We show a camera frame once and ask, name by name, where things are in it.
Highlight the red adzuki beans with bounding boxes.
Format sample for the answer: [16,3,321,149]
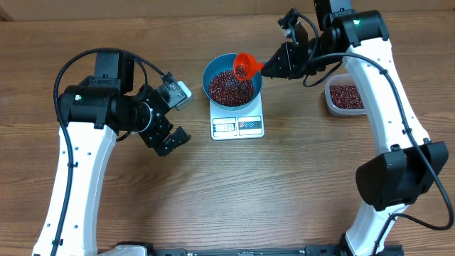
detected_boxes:
[329,85,364,110]

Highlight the blue bowl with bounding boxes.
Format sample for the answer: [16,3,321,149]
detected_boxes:
[202,53,262,110]

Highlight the clear plastic container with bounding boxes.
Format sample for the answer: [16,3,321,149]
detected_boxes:
[324,74,366,116]

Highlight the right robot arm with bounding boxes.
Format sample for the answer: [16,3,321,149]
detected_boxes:
[261,1,449,255]

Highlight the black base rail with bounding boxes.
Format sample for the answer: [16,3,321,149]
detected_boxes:
[99,241,405,256]

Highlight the red measuring scoop blue handle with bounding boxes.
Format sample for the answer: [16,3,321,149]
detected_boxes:
[233,53,265,80]

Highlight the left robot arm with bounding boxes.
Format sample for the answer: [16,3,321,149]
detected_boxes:
[33,48,193,255]

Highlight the beans in blue bowl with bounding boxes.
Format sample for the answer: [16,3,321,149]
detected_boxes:
[208,70,255,107]

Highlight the white kitchen scale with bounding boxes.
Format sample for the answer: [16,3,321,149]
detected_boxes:
[210,93,265,141]

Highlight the beans in red scoop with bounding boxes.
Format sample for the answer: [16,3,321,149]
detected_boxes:
[234,65,247,80]

